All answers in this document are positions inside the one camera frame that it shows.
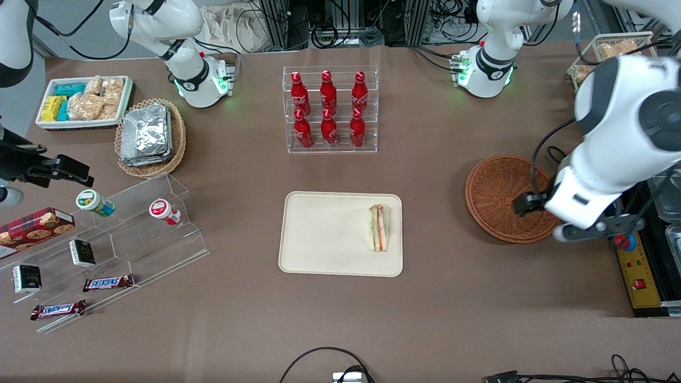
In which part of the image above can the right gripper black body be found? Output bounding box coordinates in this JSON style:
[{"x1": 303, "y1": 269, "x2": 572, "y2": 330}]
[{"x1": 0, "y1": 128, "x2": 59, "y2": 188}]

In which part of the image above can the triangular sandwich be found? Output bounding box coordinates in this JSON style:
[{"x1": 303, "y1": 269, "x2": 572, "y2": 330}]
[{"x1": 367, "y1": 204, "x2": 390, "y2": 253}]

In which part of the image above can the brown round wicker basket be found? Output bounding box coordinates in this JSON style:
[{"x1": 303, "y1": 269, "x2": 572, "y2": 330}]
[{"x1": 464, "y1": 154, "x2": 562, "y2": 244}]

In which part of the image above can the light wicker basket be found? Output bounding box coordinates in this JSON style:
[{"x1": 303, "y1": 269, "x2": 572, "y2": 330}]
[{"x1": 114, "y1": 98, "x2": 187, "y2": 179}]

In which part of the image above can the cream rectangular plastic tray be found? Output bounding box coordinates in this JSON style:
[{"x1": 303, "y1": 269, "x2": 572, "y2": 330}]
[{"x1": 278, "y1": 190, "x2": 404, "y2": 278}]

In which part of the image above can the green lid small jar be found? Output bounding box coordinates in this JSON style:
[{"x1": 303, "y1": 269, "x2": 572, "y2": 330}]
[{"x1": 76, "y1": 189, "x2": 115, "y2": 218}]

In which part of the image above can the white snack bin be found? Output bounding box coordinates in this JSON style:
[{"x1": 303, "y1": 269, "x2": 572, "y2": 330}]
[{"x1": 36, "y1": 75, "x2": 135, "y2": 131}]

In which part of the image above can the yellow snack package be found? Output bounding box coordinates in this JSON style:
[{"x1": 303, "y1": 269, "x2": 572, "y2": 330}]
[{"x1": 41, "y1": 96, "x2": 67, "y2": 122}]

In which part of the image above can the red tartan cookie box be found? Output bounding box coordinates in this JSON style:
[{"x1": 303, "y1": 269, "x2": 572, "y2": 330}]
[{"x1": 0, "y1": 207, "x2": 76, "y2": 261}]

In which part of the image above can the foil wrapped pack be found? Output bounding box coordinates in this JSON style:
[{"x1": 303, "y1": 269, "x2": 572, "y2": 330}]
[
  {"x1": 121, "y1": 104, "x2": 172, "y2": 159},
  {"x1": 120, "y1": 152, "x2": 173, "y2": 167}
]

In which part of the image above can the small black tea box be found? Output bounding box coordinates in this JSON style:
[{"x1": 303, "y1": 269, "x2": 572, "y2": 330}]
[
  {"x1": 69, "y1": 239, "x2": 97, "y2": 268},
  {"x1": 12, "y1": 264, "x2": 43, "y2": 294}
]

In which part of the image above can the clear plastic container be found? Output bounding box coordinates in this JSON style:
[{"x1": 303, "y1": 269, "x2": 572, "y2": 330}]
[
  {"x1": 665, "y1": 223, "x2": 681, "y2": 261},
  {"x1": 646, "y1": 176, "x2": 681, "y2": 223}
]

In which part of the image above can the red lid small jar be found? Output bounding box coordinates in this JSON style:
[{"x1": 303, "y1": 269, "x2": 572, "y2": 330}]
[{"x1": 149, "y1": 198, "x2": 182, "y2": 226}]

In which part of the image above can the clear acrylic stepped shelf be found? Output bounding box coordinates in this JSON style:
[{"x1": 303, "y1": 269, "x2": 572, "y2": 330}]
[{"x1": 0, "y1": 173, "x2": 210, "y2": 334}]

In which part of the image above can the Snickers chocolate bar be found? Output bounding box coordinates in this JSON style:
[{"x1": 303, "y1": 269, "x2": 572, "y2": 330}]
[
  {"x1": 30, "y1": 299, "x2": 87, "y2": 321},
  {"x1": 82, "y1": 274, "x2": 135, "y2": 293}
]

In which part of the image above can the black machine with yellow panel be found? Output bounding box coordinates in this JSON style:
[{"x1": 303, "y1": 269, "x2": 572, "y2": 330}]
[{"x1": 612, "y1": 160, "x2": 681, "y2": 318}]

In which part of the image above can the red cola bottle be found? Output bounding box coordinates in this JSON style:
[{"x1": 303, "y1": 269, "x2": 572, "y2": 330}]
[
  {"x1": 349, "y1": 108, "x2": 367, "y2": 148},
  {"x1": 290, "y1": 72, "x2": 311, "y2": 115},
  {"x1": 294, "y1": 109, "x2": 314, "y2": 148},
  {"x1": 319, "y1": 70, "x2": 337, "y2": 115},
  {"x1": 351, "y1": 71, "x2": 369, "y2": 112},
  {"x1": 320, "y1": 109, "x2": 338, "y2": 148}
]

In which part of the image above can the clear acrylic bottle rack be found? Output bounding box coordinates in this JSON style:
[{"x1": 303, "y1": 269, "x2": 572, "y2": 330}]
[{"x1": 282, "y1": 65, "x2": 379, "y2": 155}]

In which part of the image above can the white cloth bag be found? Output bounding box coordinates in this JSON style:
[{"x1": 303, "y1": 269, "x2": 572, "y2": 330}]
[{"x1": 201, "y1": 4, "x2": 269, "y2": 54}]

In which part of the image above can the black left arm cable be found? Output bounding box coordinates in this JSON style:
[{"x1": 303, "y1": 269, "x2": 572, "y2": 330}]
[{"x1": 530, "y1": 118, "x2": 578, "y2": 196}]

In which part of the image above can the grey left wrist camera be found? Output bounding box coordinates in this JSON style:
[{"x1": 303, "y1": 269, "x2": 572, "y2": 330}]
[{"x1": 552, "y1": 214, "x2": 645, "y2": 244}]

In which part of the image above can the white wire rack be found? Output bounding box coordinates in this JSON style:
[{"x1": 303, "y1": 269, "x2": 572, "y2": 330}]
[{"x1": 567, "y1": 31, "x2": 660, "y2": 94}]

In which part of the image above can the black cable with connector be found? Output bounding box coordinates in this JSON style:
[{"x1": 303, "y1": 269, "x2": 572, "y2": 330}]
[{"x1": 484, "y1": 354, "x2": 681, "y2": 383}]

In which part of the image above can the aluminium frame post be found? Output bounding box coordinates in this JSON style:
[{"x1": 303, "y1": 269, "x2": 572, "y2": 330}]
[
  {"x1": 259, "y1": 0, "x2": 290, "y2": 51},
  {"x1": 407, "y1": 0, "x2": 430, "y2": 46}
]

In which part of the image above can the black looped cable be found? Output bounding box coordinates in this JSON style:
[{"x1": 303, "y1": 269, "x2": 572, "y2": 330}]
[{"x1": 279, "y1": 347, "x2": 373, "y2": 383}]

